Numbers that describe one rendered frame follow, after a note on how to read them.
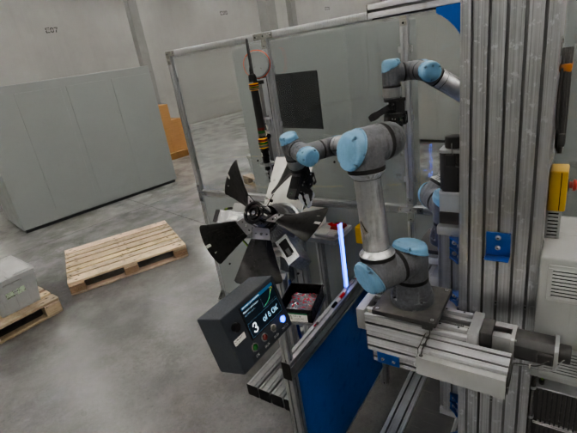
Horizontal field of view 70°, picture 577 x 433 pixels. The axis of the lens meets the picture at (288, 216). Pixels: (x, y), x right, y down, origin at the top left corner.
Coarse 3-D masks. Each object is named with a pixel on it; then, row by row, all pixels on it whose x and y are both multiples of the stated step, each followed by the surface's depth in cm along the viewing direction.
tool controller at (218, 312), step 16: (240, 288) 135; (256, 288) 130; (272, 288) 135; (224, 304) 127; (240, 304) 124; (256, 304) 129; (272, 304) 134; (208, 320) 121; (224, 320) 118; (240, 320) 123; (272, 320) 133; (288, 320) 139; (208, 336) 124; (224, 336) 119; (240, 336) 122; (256, 336) 127; (272, 336) 132; (224, 352) 122; (240, 352) 121; (256, 352) 126; (224, 368) 126; (240, 368) 121
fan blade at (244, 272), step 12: (252, 240) 202; (264, 240) 204; (252, 252) 200; (264, 252) 202; (240, 264) 198; (252, 264) 198; (264, 264) 199; (276, 264) 201; (240, 276) 197; (252, 276) 197; (276, 276) 198
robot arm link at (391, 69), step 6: (384, 60) 169; (390, 60) 167; (396, 60) 167; (384, 66) 169; (390, 66) 167; (396, 66) 167; (402, 66) 168; (384, 72) 170; (390, 72) 168; (396, 72) 168; (402, 72) 168; (384, 78) 171; (390, 78) 169; (396, 78) 169; (402, 78) 170; (384, 84) 172; (390, 84) 170; (396, 84) 170
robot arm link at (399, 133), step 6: (390, 126) 124; (396, 126) 125; (396, 132) 124; (402, 132) 125; (330, 138) 162; (336, 138) 157; (396, 138) 123; (402, 138) 125; (324, 144) 161; (330, 144) 160; (336, 144) 156; (402, 144) 126; (330, 150) 161; (336, 150) 157; (396, 150) 125; (330, 156) 165
